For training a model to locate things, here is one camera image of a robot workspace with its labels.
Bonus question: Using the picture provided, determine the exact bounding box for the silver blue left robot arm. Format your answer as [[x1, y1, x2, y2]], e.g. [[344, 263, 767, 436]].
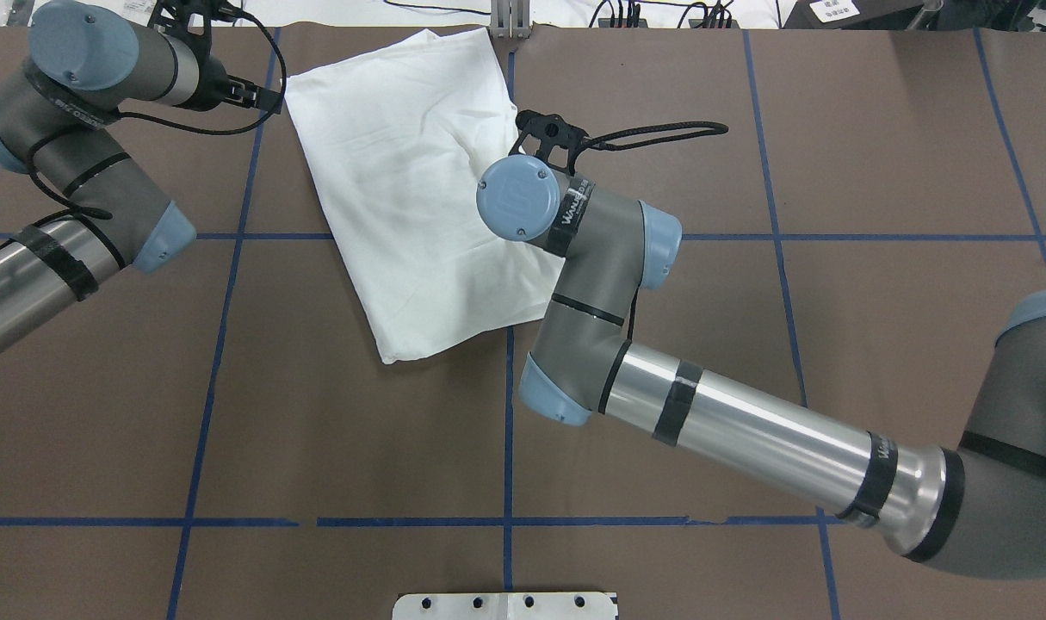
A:
[[0, 1, 286, 353]]

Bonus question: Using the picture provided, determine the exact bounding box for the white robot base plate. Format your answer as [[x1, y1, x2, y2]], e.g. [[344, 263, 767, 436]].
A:
[[392, 592, 620, 619]]

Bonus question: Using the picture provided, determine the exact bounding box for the usb hub with orange ports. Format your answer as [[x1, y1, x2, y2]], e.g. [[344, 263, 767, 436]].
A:
[[676, 1, 740, 30]]

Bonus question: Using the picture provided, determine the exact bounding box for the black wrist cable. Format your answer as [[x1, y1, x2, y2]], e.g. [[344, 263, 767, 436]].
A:
[[23, 4, 289, 220], [574, 121, 730, 345]]

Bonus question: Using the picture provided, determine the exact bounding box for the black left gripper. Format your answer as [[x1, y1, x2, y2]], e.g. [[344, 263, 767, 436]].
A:
[[197, 56, 283, 115]]

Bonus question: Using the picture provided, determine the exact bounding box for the aluminium frame post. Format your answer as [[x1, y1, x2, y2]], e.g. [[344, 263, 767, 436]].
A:
[[488, 0, 533, 40]]

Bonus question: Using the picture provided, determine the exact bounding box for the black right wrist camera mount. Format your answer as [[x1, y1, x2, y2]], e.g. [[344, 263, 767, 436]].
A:
[[508, 109, 589, 177]]

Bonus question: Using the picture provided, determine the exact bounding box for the white long-sleeve printed shirt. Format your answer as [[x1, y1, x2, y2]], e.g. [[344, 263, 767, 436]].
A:
[[285, 28, 562, 364]]

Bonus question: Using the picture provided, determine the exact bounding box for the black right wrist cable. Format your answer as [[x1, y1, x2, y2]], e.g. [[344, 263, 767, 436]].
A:
[[574, 121, 730, 345]]

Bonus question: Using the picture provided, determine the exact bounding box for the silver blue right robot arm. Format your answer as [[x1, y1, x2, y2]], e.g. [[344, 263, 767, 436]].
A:
[[476, 154, 1046, 580]]

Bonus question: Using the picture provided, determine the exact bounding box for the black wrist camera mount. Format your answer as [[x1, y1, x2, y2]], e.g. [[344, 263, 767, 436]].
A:
[[508, 109, 589, 177], [147, 1, 244, 39]]

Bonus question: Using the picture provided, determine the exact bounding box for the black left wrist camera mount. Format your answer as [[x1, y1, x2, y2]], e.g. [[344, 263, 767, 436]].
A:
[[147, 1, 244, 39]]

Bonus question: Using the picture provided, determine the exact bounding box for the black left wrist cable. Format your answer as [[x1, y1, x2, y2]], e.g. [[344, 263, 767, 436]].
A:
[[23, 4, 289, 220]]

